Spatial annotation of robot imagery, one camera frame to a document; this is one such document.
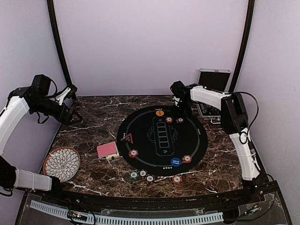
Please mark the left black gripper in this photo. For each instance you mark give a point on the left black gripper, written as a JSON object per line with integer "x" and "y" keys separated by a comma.
{"x": 66, "y": 120}

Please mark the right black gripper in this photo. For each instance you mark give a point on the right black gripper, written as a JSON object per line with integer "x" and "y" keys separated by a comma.
{"x": 187, "y": 113}

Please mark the orange big blind button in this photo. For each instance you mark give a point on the orange big blind button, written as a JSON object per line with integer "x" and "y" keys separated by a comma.
{"x": 159, "y": 113}

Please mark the blue small blind button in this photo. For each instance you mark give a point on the blue small blind button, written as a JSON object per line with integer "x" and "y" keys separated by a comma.
{"x": 175, "y": 162}

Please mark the triangular red dealer button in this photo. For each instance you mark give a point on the triangular red dealer button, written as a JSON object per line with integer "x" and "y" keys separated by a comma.
{"x": 128, "y": 138}

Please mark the red poker chip stack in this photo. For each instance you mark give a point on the red poker chip stack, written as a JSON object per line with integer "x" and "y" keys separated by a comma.
{"x": 177, "y": 179}

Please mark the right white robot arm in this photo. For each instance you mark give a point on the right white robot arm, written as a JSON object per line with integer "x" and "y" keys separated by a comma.
{"x": 234, "y": 122}

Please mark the round black poker mat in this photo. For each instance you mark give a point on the round black poker mat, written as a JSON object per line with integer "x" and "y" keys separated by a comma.
{"x": 157, "y": 141}

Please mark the aluminium poker chip case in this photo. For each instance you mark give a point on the aluminium poker chip case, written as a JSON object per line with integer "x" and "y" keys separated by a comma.
{"x": 213, "y": 83}

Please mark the floral ceramic plate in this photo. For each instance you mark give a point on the floral ceramic plate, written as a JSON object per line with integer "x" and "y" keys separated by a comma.
{"x": 62, "y": 163}

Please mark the red playing card deck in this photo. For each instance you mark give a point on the red playing card deck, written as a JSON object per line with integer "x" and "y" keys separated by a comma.
{"x": 108, "y": 151}

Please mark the green poker chip stack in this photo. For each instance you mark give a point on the green poker chip stack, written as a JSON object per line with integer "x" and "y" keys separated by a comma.
{"x": 133, "y": 176}

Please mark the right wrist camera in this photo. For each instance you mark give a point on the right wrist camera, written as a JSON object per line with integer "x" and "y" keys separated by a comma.
{"x": 178, "y": 89}

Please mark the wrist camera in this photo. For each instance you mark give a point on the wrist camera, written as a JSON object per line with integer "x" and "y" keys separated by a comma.
{"x": 178, "y": 89}
{"x": 68, "y": 92}

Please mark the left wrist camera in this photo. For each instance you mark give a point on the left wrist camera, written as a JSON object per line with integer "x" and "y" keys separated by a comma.
{"x": 68, "y": 92}

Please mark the left black frame post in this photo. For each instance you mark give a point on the left black frame post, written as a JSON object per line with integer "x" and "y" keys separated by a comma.
{"x": 57, "y": 41}

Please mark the black frame post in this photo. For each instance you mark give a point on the black frame post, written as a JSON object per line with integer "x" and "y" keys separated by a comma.
{"x": 57, "y": 41}
{"x": 243, "y": 45}

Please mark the white slotted cable duct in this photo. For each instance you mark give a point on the white slotted cable duct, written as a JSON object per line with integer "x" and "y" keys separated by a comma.
{"x": 114, "y": 217}

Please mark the right black frame post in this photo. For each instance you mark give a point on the right black frame post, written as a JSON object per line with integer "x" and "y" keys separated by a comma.
{"x": 243, "y": 45}

